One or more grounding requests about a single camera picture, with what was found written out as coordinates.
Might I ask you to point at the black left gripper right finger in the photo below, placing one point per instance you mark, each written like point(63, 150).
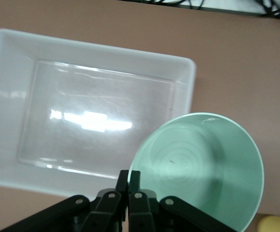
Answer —
point(142, 212)

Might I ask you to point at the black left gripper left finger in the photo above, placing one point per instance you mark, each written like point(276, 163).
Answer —
point(106, 210)

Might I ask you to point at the light green bowl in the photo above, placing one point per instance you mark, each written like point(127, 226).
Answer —
point(202, 157)

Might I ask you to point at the yellow cup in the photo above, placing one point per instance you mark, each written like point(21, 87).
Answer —
point(275, 224)

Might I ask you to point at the clear plastic storage box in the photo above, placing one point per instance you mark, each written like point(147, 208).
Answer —
point(81, 96)

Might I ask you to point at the brown table cover sheet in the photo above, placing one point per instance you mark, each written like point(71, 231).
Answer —
point(239, 60)

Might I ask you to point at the white table edge rail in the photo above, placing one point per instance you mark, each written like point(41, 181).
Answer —
point(226, 9)

